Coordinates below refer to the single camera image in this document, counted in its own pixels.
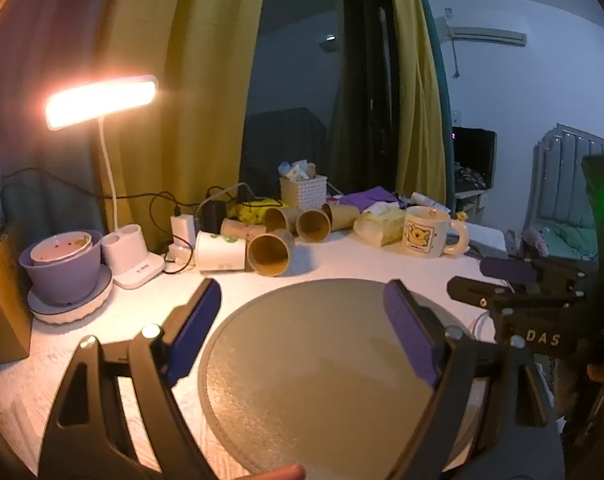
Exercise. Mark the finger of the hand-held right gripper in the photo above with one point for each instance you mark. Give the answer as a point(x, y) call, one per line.
point(474, 292)
point(507, 269)

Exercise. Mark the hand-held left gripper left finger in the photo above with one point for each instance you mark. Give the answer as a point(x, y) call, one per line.
point(196, 330)

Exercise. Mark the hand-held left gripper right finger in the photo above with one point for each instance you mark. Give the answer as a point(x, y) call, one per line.
point(412, 330)

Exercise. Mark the white paper cup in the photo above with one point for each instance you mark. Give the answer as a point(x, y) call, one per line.
point(221, 252)

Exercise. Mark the brown paper cup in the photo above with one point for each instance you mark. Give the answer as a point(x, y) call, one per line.
point(239, 229)
point(313, 225)
point(269, 257)
point(344, 216)
point(279, 219)

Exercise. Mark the person's left hand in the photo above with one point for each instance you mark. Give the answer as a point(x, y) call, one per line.
point(282, 473)

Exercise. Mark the green bedding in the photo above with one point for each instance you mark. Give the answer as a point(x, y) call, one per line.
point(574, 240)

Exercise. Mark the white flat box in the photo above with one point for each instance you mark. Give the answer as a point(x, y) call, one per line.
point(487, 242)

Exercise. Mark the pink plush toy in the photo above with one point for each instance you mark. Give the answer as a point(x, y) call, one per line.
point(534, 240)

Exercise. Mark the white bear print mug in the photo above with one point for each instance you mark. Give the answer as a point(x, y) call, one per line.
point(424, 235)

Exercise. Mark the white plug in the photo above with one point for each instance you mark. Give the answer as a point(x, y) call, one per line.
point(177, 256)

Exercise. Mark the grey padded headboard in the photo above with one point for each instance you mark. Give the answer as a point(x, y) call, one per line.
point(567, 175)

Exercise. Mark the white tube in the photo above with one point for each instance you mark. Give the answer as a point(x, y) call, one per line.
point(429, 201)

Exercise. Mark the white charger adapter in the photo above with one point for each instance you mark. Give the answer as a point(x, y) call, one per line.
point(183, 226)

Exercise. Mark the yellow tissue pack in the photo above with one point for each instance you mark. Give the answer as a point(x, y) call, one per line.
point(379, 227)

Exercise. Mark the grey round mat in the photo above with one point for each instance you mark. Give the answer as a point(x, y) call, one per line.
point(312, 370)

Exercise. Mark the black charger adapter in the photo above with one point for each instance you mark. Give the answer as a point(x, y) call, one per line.
point(214, 216)

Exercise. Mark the black monitor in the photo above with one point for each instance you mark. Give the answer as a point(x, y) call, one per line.
point(474, 155)

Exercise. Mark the white round base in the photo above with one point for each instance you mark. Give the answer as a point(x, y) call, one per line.
point(71, 312)

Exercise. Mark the yellow toy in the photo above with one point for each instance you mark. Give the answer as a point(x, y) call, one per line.
point(252, 211)

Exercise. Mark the purple cloth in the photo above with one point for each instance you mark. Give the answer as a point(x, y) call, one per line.
point(369, 195)

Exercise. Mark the purple bowl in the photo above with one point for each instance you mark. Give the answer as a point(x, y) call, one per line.
point(61, 280)

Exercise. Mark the pink strainer bowl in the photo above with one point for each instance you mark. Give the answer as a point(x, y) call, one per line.
point(56, 250)

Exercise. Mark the white plastic basket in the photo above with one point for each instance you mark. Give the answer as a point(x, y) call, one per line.
point(304, 193)

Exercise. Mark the crumpled papers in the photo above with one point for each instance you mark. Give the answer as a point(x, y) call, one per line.
point(297, 170)

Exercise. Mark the cardboard box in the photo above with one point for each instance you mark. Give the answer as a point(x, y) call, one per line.
point(1, 310)

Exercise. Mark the yellow curtain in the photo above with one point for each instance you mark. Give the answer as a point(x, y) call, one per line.
point(417, 85)
point(191, 85)

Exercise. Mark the white air conditioner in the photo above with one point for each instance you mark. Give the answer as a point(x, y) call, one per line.
point(482, 35)

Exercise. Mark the white desk lamp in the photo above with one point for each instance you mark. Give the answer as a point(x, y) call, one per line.
point(101, 99)

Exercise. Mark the dark glass door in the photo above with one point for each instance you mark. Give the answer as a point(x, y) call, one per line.
point(312, 60)

